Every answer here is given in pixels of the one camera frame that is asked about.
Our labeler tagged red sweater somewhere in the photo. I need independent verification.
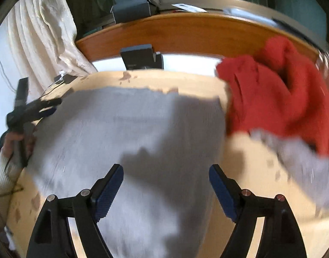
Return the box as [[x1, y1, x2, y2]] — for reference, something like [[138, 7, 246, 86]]
[[216, 36, 329, 156]]

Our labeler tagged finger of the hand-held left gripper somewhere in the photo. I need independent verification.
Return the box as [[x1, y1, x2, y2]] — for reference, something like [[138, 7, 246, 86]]
[[26, 98, 62, 111], [33, 106, 58, 119]]

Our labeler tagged person's left hand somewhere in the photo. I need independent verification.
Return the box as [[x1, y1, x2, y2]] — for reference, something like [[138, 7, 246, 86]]
[[2, 132, 36, 158]]

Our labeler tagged light grey garment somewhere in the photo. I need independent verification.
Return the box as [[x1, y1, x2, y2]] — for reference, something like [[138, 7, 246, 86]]
[[250, 129, 329, 211]]

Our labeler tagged small black box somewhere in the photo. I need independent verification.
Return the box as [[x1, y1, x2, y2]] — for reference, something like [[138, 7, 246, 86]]
[[153, 51, 165, 70]]

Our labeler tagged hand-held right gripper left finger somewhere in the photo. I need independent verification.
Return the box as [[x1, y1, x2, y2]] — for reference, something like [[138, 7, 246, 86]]
[[26, 163, 124, 258]]

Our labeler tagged pink cord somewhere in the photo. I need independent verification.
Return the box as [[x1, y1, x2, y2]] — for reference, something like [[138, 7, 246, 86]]
[[316, 51, 329, 73]]

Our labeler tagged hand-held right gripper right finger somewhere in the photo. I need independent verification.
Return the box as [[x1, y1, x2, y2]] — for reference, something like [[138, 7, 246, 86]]
[[209, 163, 307, 258]]

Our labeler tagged grey sweater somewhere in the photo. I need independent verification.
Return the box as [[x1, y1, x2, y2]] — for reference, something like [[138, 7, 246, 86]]
[[27, 86, 226, 258]]

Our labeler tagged black box with open lid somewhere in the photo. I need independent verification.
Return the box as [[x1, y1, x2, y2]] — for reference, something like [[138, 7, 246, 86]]
[[121, 44, 155, 71]]

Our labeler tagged person's left forearm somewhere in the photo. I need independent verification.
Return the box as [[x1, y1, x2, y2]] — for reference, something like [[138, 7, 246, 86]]
[[0, 148, 22, 202]]

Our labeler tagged teal book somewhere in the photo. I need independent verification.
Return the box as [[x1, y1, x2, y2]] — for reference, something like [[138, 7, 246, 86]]
[[81, 24, 107, 37]]

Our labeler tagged white tube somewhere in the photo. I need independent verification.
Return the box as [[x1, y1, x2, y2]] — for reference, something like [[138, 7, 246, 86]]
[[223, 7, 275, 22]]

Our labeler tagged cream patterned curtain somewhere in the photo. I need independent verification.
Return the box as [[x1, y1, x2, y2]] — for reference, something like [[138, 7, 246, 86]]
[[7, 0, 98, 94]]

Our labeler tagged wooden headboard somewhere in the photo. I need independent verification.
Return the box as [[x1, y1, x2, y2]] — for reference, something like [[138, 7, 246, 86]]
[[75, 12, 319, 65]]

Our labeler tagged white card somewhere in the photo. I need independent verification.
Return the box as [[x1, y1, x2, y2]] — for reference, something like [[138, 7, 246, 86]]
[[172, 3, 208, 13]]

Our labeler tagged dark box with open flaps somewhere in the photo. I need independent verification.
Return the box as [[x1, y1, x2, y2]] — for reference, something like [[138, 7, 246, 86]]
[[111, 0, 159, 23]]

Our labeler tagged black cable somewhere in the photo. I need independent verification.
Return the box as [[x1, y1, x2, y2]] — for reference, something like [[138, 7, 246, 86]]
[[42, 82, 65, 97]]

